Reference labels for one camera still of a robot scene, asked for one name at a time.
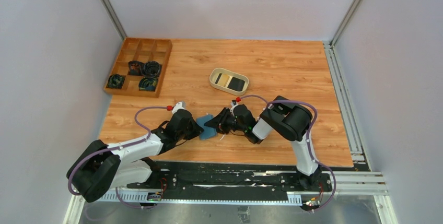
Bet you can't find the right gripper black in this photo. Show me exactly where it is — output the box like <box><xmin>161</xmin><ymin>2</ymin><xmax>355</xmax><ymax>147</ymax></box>
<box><xmin>205</xmin><ymin>108</ymin><xmax>247</xmax><ymax>135</ymax></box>

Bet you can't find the blue leather card holder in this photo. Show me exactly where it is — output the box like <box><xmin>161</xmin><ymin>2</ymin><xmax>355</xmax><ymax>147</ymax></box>
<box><xmin>196</xmin><ymin>114</ymin><xmax>217</xmax><ymax>140</ymax></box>

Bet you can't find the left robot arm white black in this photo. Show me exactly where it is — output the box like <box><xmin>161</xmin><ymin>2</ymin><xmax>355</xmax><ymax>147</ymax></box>
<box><xmin>66</xmin><ymin>109</ymin><xmax>204</xmax><ymax>203</ymax></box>

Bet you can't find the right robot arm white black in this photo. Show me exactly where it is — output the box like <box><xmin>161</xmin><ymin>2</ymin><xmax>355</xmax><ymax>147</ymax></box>
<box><xmin>204</xmin><ymin>96</ymin><xmax>319</xmax><ymax>192</ymax></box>

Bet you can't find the gold card in tray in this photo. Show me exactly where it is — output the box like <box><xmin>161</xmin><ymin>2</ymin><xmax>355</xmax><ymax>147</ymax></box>
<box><xmin>214</xmin><ymin>73</ymin><xmax>232</xmax><ymax>87</ymax></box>

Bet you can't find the beige oval tray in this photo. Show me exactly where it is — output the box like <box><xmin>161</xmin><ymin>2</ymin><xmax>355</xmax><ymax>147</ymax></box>
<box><xmin>209</xmin><ymin>68</ymin><xmax>250</xmax><ymax>96</ymax></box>

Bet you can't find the rolled dark belt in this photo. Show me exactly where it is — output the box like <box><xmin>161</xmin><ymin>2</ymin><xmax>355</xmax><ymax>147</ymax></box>
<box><xmin>138</xmin><ymin>77</ymin><xmax>158</xmax><ymax>91</ymax></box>
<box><xmin>141</xmin><ymin>61</ymin><xmax>162</xmax><ymax>78</ymax></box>
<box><xmin>128</xmin><ymin>61</ymin><xmax>144</xmax><ymax>76</ymax></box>
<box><xmin>106</xmin><ymin>74</ymin><xmax>125</xmax><ymax>89</ymax></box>

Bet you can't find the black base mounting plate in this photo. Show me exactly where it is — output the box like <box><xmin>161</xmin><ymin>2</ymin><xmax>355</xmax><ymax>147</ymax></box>
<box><xmin>126</xmin><ymin>161</ymin><xmax>333</xmax><ymax>202</ymax></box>

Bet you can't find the wooden compartment organizer box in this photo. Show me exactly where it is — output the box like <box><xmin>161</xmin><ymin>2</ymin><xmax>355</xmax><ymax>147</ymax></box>
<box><xmin>104</xmin><ymin>38</ymin><xmax>172</xmax><ymax>98</ymax></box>

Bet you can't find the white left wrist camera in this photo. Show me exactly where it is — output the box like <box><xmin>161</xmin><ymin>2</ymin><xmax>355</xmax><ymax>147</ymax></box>
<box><xmin>166</xmin><ymin>101</ymin><xmax>186</xmax><ymax>114</ymax></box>

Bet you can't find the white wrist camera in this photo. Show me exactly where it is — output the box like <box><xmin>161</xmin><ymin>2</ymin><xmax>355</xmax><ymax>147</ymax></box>
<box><xmin>166</xmin><ymin>101</ymin><xmax>186</xmax><ymax>114</ymax></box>
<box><xmin>230</xmin><ymin>97</ymin><xmax>241</xmax><ymax>109</ymax></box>

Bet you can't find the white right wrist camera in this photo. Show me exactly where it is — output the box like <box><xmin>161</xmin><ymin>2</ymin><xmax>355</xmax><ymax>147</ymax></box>
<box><xmin>230</xmin><ymin>97</ymin><xmax>241</xmax><ymax>109</ymax></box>

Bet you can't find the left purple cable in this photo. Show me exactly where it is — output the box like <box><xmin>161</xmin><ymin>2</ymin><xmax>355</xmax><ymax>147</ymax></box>
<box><xmin>67</xmin><ymin>104</ymin><xmax>174</xmax><ymax>210</ymax></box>

